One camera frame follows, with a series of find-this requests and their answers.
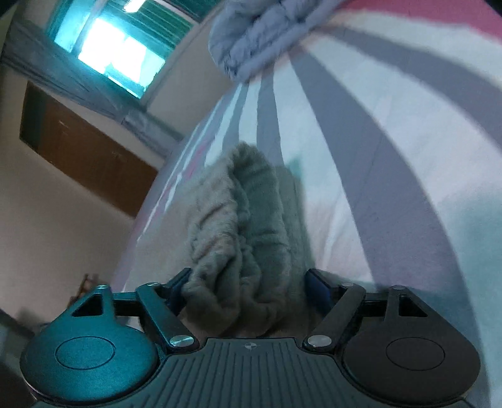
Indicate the brown wooden chair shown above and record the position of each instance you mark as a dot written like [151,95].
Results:
[85,286]

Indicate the teal curtain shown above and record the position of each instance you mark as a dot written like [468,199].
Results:
[164,27]

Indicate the grey fleece pants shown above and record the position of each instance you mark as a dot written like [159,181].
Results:
[243,235]

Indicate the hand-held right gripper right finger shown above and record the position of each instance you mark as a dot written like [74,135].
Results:
[318,288]

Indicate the folded blue-grey quilt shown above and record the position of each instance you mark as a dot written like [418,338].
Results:
[266,35]

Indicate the brown wooden cabinet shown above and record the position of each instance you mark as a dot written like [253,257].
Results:
[86,149]

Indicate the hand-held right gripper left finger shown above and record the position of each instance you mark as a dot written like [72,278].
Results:
[177,293]

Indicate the window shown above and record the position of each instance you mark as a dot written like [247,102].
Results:
[113,43]

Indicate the grey window sill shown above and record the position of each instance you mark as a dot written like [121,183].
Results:
[78,86]

